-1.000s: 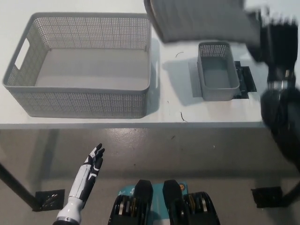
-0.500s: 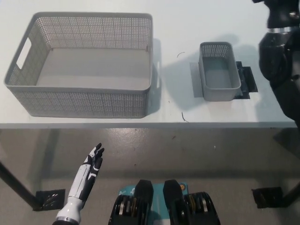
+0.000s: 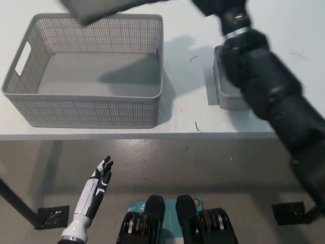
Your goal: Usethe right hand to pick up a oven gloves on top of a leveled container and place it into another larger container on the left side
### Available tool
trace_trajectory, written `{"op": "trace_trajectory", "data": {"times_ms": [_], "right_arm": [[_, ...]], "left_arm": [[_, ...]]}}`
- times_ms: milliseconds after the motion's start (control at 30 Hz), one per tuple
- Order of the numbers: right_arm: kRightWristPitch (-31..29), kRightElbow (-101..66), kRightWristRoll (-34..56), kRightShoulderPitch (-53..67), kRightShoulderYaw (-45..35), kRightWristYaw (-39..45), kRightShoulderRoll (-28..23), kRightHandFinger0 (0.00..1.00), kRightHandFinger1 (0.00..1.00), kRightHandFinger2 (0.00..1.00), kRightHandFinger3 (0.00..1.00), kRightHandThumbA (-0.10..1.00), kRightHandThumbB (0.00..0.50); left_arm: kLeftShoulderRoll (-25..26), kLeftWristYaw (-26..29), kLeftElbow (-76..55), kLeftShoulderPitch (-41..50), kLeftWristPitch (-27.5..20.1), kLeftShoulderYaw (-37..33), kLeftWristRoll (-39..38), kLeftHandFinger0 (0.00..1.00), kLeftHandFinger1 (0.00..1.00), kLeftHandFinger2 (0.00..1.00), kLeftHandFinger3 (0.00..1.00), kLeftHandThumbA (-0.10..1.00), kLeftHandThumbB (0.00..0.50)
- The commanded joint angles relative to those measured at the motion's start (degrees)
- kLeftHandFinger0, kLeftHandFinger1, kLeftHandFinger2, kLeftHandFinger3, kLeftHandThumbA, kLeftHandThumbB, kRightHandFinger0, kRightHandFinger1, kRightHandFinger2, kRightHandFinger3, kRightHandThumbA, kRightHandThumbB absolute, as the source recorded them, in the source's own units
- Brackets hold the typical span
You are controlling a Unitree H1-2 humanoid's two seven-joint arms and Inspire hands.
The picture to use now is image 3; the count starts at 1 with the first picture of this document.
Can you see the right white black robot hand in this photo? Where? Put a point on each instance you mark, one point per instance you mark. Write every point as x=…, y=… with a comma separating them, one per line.
x=228, y=12

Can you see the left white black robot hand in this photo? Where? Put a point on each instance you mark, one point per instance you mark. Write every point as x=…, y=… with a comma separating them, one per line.
x=89, y=200

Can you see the grey quilted oven glove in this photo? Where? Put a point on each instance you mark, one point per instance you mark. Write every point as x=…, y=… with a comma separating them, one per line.
x=101, y=10

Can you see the small grey perforated container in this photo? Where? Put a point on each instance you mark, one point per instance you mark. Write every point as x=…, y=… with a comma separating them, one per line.
x=228, y=100

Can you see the black table foot plate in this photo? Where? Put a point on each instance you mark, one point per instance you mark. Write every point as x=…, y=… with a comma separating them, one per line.
x=287, y=213
x=53, y=216

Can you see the black thread piece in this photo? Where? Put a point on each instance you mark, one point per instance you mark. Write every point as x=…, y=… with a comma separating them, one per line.
x=299, y=54
x=197, y=126
x=191, y=59

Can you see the black teal robot body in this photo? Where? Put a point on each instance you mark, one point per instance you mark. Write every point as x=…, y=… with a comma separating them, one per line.
x=155, y=216

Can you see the black table leg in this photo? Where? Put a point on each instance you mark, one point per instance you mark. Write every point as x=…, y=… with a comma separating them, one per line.
x=17, y=200

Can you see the grey flat pad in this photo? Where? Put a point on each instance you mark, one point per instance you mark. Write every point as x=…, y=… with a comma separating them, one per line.
x=210, y=86

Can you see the large grey perforated basket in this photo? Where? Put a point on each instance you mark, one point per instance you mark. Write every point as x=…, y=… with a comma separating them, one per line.
x=96, y=111

